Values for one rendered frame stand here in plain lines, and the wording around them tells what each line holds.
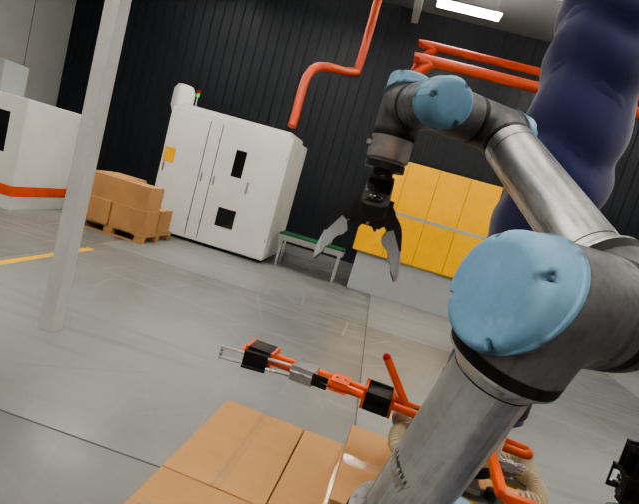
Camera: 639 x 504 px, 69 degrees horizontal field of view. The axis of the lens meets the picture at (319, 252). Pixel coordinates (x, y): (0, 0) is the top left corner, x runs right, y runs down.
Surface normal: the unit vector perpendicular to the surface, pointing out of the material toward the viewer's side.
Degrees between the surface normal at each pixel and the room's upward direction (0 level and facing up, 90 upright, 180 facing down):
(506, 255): 83
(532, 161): 54
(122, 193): 90
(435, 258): 90
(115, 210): 90
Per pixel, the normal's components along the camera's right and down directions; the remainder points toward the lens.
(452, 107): 0.30, 0.22
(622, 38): 0.00, -0.18
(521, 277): -0.87, -0.29
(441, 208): -0.13, 0.11
